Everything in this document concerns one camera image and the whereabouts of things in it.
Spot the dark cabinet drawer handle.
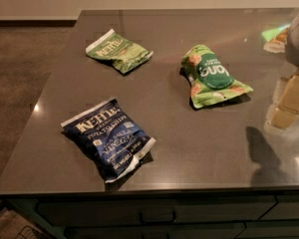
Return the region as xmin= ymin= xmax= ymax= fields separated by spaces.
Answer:
xmin=139 ymin=209 xmax=176 ymax=225

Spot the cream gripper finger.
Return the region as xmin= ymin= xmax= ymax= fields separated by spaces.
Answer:
xmin=268 ymin=69 xmax=299 ymax=128

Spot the green rice chip bag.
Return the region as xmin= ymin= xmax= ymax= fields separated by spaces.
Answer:
xmin=181 ymin=45 xmax=253 ymax=109

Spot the dark cabinet drawer front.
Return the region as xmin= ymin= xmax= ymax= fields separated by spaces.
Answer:
xmin=37 ymin=196 xmax=275 ymax=227

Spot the green Kettle chip bag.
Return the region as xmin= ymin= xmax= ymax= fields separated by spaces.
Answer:
xmin=86 ymin=29 xmax=152 ymax=75

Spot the blue Kettle chip bag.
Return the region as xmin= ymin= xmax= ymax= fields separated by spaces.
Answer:
xmin=61 ymin=99 xmax=155 ymax=183

